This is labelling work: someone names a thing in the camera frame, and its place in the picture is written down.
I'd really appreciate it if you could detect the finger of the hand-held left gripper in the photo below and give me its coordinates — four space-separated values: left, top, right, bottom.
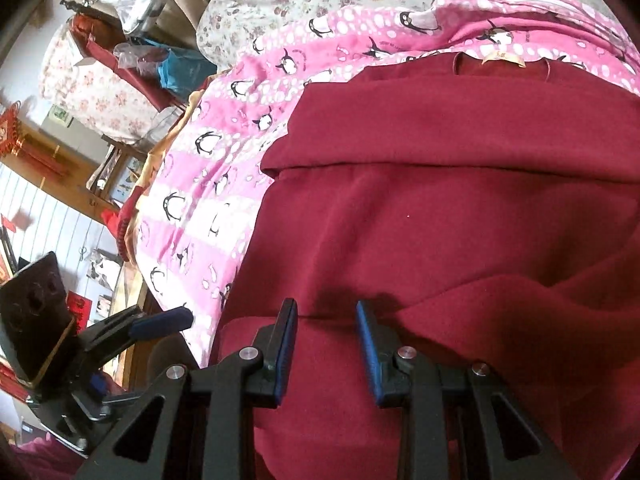
77 306 195 357
70 367 151 423

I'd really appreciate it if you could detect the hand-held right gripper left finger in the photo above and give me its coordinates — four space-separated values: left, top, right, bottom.
75 298 299 480

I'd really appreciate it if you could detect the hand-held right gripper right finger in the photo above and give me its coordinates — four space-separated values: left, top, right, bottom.
355 300 581 480

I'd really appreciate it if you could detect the dark red garment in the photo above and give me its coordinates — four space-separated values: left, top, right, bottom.
207 52 640 480

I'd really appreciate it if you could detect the red paper decoration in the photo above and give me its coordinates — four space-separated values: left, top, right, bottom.
65 291 95 336

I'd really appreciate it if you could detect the pink penguin print blanket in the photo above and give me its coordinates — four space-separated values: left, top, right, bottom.
122 0 640 368

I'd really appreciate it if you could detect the wooden cabinet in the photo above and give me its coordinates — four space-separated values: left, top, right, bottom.
87 132 151 211

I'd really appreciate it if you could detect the white floral furniture cover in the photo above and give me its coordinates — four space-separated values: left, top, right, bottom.
40 25 166 143

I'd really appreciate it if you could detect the blue bag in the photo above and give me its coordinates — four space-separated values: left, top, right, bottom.
157 47 218 101

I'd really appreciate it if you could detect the clear plastic bag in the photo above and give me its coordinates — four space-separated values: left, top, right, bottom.
115 0 168 36
114 40 161 73

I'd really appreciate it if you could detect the red chair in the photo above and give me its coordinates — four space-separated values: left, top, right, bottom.
70 12 191 111

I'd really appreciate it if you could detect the beige curtain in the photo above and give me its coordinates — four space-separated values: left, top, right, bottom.
85 0 221 51

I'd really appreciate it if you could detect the red knot wall decoration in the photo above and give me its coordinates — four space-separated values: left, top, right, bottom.
0 102 71 178

